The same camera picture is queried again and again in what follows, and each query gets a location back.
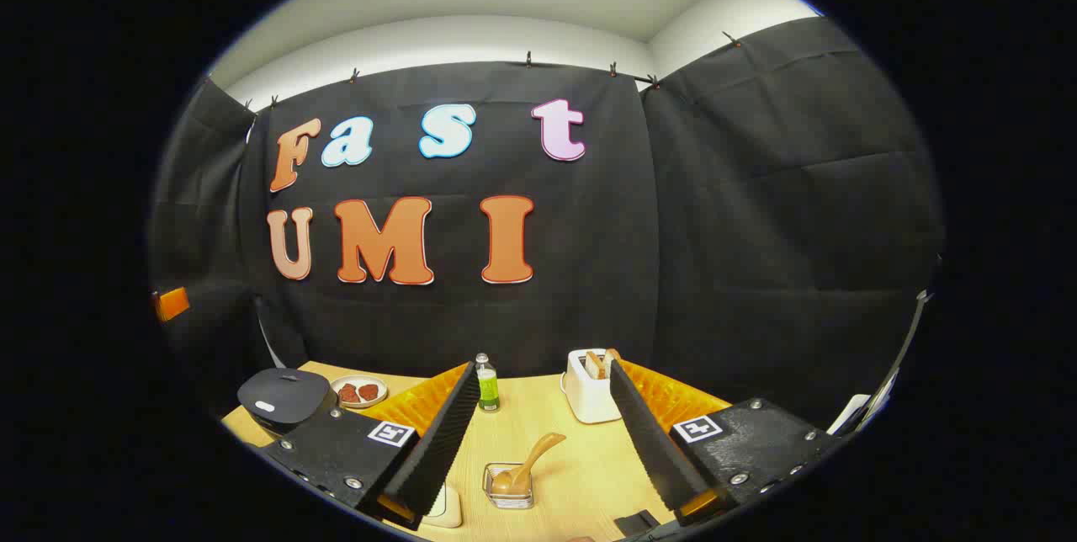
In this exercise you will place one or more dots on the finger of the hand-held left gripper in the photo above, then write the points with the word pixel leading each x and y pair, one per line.
pixel 172 304

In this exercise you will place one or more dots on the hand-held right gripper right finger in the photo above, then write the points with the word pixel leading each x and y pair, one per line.
pixel 652 441

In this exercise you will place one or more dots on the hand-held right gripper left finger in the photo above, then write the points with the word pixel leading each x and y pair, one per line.
pixel 437 449

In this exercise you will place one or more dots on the beige rice container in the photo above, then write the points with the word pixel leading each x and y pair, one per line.
pixel 450 512

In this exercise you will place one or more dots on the clear chopstick holder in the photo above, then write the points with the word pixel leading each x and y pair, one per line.
pixel 509 502

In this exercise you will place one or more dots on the wooden spoon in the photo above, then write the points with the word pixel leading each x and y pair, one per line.
pixel 538 451

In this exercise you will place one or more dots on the black rice cooker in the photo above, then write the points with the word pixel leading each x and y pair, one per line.
pixel 282 395

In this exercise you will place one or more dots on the white toaster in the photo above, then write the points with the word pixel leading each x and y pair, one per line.
pixel 589 403

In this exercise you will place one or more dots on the green drink bottle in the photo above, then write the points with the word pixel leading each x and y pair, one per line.
pixel 488 390

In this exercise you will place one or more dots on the black table clamp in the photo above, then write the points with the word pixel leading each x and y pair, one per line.
pixel 635 523

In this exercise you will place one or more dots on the red meat piece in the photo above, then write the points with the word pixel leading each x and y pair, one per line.
pixel 368 391
pixel 348 394

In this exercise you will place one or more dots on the toasted bread slice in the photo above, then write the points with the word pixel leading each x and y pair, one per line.
pixel 594 365
pixel 609 355

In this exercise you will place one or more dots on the round white plate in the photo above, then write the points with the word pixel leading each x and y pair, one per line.
pixel 359 379

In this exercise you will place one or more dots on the white flat sheet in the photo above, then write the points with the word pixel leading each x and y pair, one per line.
pixel 848 411

